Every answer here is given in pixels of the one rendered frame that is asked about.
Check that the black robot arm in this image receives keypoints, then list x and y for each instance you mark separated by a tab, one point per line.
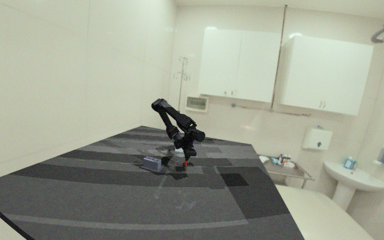
183	121

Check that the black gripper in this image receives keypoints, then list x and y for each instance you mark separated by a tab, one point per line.
188	151

